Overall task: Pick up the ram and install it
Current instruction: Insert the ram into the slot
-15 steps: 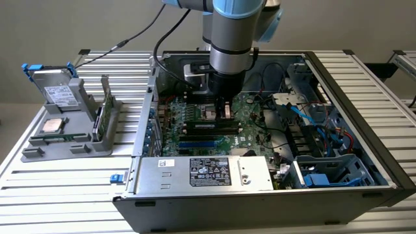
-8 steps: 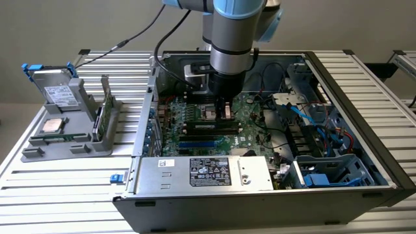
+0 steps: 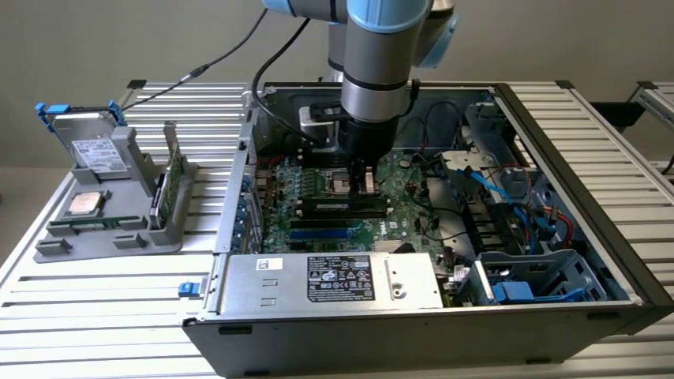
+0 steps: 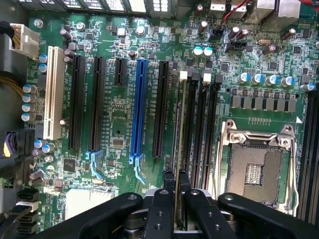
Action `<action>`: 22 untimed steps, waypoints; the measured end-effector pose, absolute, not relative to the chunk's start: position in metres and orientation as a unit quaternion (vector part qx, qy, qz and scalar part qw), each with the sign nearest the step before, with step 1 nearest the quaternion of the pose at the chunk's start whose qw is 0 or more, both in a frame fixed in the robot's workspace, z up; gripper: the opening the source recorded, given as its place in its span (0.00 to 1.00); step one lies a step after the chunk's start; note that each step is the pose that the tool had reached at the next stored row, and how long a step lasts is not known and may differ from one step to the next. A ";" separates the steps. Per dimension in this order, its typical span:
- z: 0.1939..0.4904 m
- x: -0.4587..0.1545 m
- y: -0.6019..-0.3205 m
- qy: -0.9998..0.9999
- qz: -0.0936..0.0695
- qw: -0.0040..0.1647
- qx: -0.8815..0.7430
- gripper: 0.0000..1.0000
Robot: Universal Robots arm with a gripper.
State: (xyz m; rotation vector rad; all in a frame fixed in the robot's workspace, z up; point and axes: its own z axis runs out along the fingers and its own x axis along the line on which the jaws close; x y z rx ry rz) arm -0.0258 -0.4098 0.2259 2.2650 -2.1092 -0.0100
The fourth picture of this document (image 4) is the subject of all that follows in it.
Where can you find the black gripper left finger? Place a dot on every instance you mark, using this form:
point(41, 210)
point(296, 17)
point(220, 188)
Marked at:
point(159, 214)

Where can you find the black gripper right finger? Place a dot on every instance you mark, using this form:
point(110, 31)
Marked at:
point(199, 216)

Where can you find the black-latched black RAM slot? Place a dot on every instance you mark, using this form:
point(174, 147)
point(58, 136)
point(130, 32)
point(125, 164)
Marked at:
point(190, 112)
point(211, 119)

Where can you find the black RAM slot bank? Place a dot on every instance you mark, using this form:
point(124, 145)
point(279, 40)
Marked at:
point(310, 154)

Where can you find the steel socket locking lever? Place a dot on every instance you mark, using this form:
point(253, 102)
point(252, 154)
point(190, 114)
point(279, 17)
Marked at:
point(294, 174)
point(220, 161)

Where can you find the silver chipset heatsink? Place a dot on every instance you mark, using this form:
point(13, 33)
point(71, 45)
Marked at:
point(87, 201)

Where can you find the metal CPU socket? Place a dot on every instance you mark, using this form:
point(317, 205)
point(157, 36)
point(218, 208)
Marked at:
point(256, 161)

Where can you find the blue expansion slot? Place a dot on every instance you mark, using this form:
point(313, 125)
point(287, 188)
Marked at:
point(138, 112)

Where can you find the long black expansion slot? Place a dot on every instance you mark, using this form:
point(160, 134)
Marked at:
point(76, 104)
point(97, 104)
point(160, 109)

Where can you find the green motherboard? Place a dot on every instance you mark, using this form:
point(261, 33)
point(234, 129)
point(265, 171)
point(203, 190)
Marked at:
point(119, 112)

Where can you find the black SATA port stack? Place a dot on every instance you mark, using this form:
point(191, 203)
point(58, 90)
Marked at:
point(27, 211)

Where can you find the short black expansion slot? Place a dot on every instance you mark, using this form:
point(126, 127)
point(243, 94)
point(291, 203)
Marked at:
point(120, 72)

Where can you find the white PCI expansion slot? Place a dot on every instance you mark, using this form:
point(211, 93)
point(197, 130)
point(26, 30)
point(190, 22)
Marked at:
point(53, 94)

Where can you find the metal rear port block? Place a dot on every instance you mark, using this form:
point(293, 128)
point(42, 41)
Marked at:
point(269, 12)

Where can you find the white power connector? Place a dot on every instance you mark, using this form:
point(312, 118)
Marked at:
point(26, 41)

